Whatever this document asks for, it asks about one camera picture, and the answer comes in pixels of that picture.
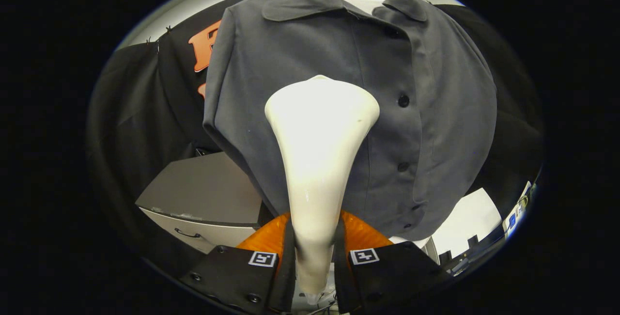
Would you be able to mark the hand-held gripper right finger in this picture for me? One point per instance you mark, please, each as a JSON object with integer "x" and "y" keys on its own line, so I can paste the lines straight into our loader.
{"x": 378, "y": 281}

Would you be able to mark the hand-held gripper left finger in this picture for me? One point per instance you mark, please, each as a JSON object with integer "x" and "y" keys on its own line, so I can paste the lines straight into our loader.
{"x": 261, "y": 281}

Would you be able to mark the white garment steamer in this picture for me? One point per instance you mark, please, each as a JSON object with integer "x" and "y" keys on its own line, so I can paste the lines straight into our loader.
{"x": 319, "y": 150}

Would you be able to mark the grey button shirt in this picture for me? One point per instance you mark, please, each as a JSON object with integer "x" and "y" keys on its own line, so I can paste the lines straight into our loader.
{"x": 436, "y": 63}

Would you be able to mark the white side table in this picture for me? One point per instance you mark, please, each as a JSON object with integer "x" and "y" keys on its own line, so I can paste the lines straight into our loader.
{"x": 467, "y": 218}

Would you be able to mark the grey drawer cabinet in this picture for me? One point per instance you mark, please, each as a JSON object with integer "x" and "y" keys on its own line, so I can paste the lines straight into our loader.
{"x": 203, "y": 184}

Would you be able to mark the white power strip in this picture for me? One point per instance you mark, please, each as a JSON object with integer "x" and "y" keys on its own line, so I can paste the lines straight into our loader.
{"x": 516, "y": 215}

